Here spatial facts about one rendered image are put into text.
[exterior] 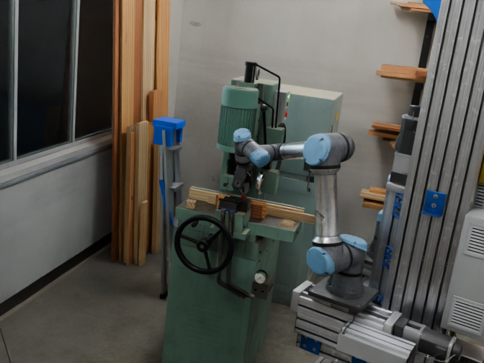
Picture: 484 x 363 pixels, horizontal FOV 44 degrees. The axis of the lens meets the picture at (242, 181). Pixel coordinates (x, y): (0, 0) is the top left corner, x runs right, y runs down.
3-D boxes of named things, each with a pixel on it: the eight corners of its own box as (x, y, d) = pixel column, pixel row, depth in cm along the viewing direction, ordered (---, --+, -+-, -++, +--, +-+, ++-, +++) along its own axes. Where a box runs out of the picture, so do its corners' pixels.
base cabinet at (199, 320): (159, 366, 319) (170, 243, 300) (196, 318, 373) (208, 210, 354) (240, 389, 309) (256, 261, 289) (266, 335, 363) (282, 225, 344)
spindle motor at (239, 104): (211, 150, 291) (218, 86, 283) (222, 144, 308) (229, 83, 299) (246, 156, 287) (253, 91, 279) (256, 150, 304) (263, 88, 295)
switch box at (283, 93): (271, 121, 317) (275, 91, 312) (275, 118, 326) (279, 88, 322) (282, 122, 315) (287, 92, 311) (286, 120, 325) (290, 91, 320)
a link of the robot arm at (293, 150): (366, 130, 234) (279, 139, 272) (348, 131, 227) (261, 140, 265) (368, 160, 235) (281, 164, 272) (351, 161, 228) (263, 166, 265)
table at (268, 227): (166, 224, 288) (167, 212, 286) (189, 207, 316) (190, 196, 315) (289, 250, 274) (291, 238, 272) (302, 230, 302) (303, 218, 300)
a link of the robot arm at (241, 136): (240, 141, 255) (229, 131, 260) (241, 160, 263) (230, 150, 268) (255, 133, 258) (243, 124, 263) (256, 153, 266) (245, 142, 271)
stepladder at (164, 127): (153, 299, 394) (148, 119, 365) (168, 284, 418) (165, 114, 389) (176, 302, 390) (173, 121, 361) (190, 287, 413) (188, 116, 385)
